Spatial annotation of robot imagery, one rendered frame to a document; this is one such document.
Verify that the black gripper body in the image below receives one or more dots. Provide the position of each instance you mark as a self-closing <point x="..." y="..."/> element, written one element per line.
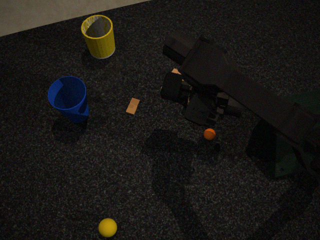
<point x="173" y="89"/>

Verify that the orange ball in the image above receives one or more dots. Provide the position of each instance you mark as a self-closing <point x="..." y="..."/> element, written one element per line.
<point x="209" y="134"/>

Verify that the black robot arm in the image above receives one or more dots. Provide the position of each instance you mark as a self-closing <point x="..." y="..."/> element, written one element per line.
<point x="205" y="64"/>

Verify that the yellow ball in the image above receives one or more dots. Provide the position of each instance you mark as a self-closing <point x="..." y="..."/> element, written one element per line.
<point x="107" y="227"/>

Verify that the yellow cup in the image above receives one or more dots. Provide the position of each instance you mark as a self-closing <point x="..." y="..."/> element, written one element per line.
<point x="98" y="33"/>

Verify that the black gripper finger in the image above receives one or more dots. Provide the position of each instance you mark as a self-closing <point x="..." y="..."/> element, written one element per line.
<point x="184" y="102"/>
<point x="220" y="109"/>

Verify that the blue plastic cup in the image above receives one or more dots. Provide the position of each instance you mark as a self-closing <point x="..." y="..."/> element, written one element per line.
<point x="69" y="95"/>

